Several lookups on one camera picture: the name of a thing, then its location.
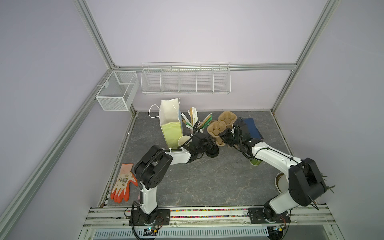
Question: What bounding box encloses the long white wire shelf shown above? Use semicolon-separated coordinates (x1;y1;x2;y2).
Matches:
141;62;232;95

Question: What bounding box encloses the stack of paper cups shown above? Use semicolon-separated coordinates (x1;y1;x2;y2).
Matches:
178;135;191;147

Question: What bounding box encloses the brown pulp cup carrier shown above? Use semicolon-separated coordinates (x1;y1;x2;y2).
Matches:
207;111;237;138

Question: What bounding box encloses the red white glove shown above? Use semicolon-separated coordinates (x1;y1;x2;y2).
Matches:
111;164;139;204

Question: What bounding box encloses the brown wrapped straw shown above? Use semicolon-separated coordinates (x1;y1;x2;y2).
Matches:
182;118;193;130

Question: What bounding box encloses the potted green plant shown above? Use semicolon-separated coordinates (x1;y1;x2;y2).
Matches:
275;170;335;205

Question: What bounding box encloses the green paper coffee cup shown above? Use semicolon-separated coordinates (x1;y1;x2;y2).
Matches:
250;159;263;166

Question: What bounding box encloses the green wrapped straw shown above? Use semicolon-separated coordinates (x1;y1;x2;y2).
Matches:
198;114;212;129

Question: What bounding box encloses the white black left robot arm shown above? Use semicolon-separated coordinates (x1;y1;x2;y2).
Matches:
134;125;219;225

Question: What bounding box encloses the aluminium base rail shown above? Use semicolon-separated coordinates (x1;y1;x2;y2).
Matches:
79;205;344;240

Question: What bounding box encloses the illustrated paper bag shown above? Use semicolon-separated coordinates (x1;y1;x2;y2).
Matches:
148;98;183;149

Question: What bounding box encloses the stack of pulp carriers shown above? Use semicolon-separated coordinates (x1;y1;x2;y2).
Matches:
216;136;226;147

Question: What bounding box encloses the white wrapped straw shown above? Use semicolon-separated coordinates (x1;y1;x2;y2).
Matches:
188;107;199;126

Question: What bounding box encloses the small white mesh basket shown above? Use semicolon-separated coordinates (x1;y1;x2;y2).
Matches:
96;71;140;112

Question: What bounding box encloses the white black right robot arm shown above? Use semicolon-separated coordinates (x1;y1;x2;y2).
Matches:
219;119;328;223

